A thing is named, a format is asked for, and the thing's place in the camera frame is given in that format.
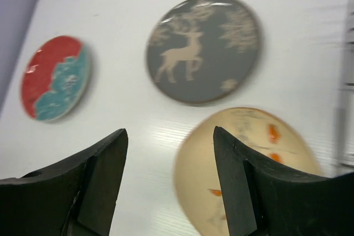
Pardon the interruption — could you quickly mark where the beige bird branch plate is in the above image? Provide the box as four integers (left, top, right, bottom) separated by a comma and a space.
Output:
174, 107, 323, 236

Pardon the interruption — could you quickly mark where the grey deer plate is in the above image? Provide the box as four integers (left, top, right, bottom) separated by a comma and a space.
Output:
145, 0, 263, 104

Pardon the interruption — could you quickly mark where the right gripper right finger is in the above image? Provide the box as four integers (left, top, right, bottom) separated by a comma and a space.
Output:
214, 127, 353, 235

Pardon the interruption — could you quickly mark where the black wire dish rack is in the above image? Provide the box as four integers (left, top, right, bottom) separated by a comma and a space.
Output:
335, 0, 353, 175

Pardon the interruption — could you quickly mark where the red and teal floral plate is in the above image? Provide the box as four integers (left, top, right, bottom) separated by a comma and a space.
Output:
20, 35, 92, 122

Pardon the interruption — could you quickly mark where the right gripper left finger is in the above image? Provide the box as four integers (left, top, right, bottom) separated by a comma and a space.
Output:
1, 129, 128, 235

